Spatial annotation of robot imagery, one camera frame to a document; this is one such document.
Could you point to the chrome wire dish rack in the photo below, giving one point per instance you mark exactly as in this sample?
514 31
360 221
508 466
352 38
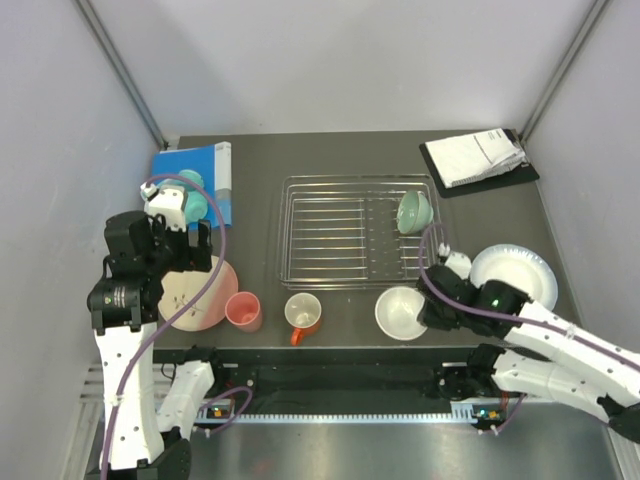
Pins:
339 232

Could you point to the mint green ceramic bowl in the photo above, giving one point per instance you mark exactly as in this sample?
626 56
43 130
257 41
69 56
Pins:
414 213

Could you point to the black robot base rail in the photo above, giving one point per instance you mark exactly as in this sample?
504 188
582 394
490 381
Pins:
434 373

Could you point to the pink plate with leaf motif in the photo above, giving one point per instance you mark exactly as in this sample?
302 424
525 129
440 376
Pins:
209 309

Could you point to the white paper stack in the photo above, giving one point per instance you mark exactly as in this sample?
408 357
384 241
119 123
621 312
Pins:
471 158

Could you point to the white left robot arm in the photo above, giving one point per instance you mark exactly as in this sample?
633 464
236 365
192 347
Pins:
144 439

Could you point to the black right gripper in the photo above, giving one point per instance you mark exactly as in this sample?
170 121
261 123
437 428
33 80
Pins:
429 319

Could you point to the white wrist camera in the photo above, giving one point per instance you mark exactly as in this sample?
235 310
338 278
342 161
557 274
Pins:
458 262
167 200

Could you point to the pink plastic cup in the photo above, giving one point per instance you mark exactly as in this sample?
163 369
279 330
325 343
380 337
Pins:
243 310

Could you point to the grey slotted cable duct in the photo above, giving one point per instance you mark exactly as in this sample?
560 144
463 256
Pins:
460 413

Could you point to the white plate blue rim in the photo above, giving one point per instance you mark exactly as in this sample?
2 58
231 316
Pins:
518 266

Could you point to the white bowl orange outside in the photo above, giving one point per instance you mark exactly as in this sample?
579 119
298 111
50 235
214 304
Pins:
396 313

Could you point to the blue book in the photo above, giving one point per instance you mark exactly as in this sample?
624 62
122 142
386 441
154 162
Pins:
214 164

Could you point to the orange ceramic mug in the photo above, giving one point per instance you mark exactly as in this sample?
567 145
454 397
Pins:
303 312

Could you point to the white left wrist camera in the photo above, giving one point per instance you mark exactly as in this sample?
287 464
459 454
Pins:
167 200

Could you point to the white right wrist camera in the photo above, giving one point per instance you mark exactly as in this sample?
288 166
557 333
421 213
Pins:
458 262

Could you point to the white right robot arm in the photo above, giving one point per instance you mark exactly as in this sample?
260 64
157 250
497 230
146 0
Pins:
538 353

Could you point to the black clipboard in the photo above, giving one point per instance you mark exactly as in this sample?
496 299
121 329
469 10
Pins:
525 173

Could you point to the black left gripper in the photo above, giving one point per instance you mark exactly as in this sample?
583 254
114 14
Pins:
193 257

